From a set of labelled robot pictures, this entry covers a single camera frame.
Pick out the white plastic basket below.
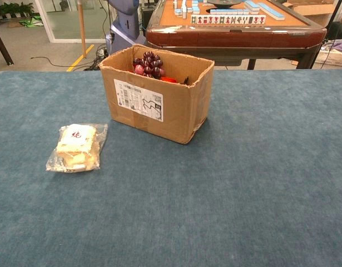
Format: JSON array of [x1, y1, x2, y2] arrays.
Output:
[[314, 46, 342, 67]]

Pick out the transparent bag with cake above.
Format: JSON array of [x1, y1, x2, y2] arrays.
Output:
[[45, 123, 108, 174]]

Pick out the green floor item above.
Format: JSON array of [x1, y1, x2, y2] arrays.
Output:
[[19, 16, 44, 28]]

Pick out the scattered blue mahjong tiles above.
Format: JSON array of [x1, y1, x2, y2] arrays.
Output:
[[173, 0, 201, 19]]

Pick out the face-up mahjong tile row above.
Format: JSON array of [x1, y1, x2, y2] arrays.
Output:
[[190, 14, 267, 25]]

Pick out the black slanted table leg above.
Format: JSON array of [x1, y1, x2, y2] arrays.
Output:
[[0, 24, 14, 66]]

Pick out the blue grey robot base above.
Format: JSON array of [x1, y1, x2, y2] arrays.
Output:
[[105, 0, 141, 55]]

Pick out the green potted plants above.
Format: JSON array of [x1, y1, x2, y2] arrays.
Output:
[[0, 2, 34, 18]]

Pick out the black floor cable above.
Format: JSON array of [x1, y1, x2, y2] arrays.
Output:
[[31, 56, 99, 70]]

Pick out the brown mahjong table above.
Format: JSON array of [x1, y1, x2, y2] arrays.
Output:
[[145, 0, 328, 70]]

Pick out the blue carpet table cover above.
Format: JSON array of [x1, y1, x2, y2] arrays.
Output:
[[0, 69, 342, 267]]

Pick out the long blue mahjong tile row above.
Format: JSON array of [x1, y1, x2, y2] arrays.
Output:
[[258, 2, 286, 21]]

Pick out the wooden pole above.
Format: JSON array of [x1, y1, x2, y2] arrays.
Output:
[[77, 0, 87, 58]]

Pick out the stacked blue mahjong tiles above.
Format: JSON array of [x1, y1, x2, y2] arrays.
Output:
[[244, 0, 261, 12]]

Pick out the purple grape bunch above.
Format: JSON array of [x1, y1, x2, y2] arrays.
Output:
[[132, 51, 164, 80]]

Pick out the dark round dish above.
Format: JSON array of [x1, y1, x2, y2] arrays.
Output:
[[206, 0, 242, 8]]

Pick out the white glass door frame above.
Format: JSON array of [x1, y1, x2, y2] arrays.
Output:
[[34, 0, 107, 44]]

